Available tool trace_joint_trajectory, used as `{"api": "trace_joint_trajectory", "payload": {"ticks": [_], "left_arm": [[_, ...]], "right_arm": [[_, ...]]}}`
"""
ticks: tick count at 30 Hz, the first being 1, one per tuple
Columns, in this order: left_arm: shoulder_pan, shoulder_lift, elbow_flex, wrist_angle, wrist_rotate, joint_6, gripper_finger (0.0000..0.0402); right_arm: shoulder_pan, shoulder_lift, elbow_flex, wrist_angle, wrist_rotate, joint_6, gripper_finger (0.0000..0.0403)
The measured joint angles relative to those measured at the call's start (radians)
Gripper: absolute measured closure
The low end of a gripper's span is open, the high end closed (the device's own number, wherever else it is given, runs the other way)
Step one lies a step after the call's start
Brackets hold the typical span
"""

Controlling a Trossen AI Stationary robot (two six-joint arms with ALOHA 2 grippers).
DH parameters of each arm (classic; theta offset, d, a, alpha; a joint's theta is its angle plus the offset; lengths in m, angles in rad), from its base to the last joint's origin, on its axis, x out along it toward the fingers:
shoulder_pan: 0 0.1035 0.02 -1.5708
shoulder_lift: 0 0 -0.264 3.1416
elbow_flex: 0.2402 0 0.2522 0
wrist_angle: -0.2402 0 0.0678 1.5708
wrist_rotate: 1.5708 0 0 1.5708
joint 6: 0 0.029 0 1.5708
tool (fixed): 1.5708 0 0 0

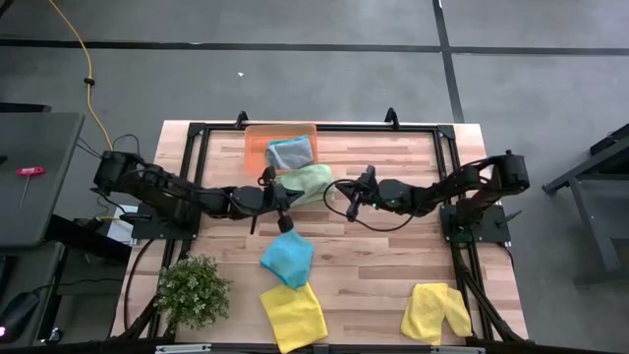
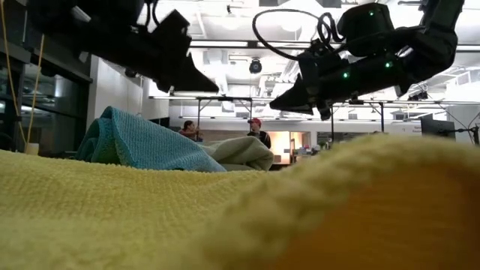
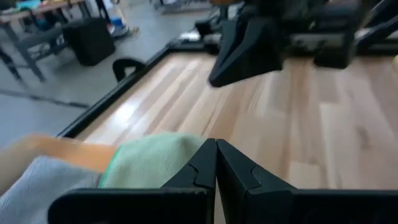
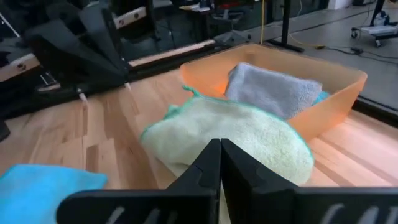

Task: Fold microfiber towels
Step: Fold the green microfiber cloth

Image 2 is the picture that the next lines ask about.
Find light green microfiber towel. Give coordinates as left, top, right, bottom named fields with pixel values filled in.
left=198, top=135, right=275, bottom=173

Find yellow hanging strap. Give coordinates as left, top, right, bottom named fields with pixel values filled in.
left=0, top=0, right=27, bottom=146
left=25, top=33, right=46, bottom=146

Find distant black metal frame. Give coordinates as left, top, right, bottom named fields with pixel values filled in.
left=149, top=95, right=480, bottom=133

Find dark glass partition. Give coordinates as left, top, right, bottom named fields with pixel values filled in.
left=0, top=0, right=93, bottom=155

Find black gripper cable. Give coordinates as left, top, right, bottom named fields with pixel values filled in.
left=144, top=0, right=161, bottom=27
left=251, top=9, right=345, bottom=61

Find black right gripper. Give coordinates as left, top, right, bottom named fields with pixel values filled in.
left=268, top=39, right=408, bottom=121

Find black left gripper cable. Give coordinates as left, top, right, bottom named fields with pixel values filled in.
left=144, top=0, right=161, bottom=27

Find light blue microfiber towel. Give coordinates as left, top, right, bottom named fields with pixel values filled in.
left=74, top=106, right=228, bottom=173

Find black computer monitor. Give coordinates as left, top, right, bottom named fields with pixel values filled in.
left=419, top=112, right=457, bottom=140

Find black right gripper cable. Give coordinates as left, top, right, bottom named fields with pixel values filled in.
left=251, top=9, right=345, bottom=61

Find person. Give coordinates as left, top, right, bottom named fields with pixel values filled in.
left=246, top=117, right=272, bottom=150
left=178, top=119, right=203, bottom=143

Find yellow microfiber towel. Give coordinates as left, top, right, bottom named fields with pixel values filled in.
left=0, top=133, right=480, bottom=270

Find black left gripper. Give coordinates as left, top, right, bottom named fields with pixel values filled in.
left=130, top=9, right=221, bottom=94

